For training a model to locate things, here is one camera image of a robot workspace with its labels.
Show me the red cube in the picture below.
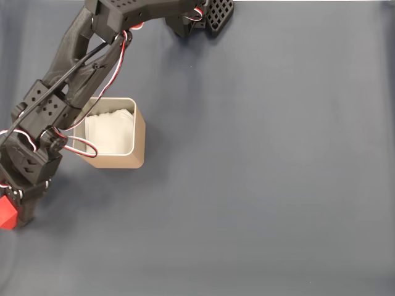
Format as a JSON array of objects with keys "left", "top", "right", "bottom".
[{"left": 0, "top": 195, "right": 23, "bottom": 231}]

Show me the tan rounded square box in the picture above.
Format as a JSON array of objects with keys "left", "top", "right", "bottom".
[{"left": 71, "top": 97, "right": 146, "bottom": 170}]

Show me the white paper sheet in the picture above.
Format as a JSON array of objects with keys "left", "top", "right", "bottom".
[{"left": 85, "top": 107, "right": 135, "bottom": 155}]

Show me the long red white servo cable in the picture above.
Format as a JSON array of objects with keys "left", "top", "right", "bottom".
[{"left": 43, "top": 23, "right": 146, "bottom": 160}]

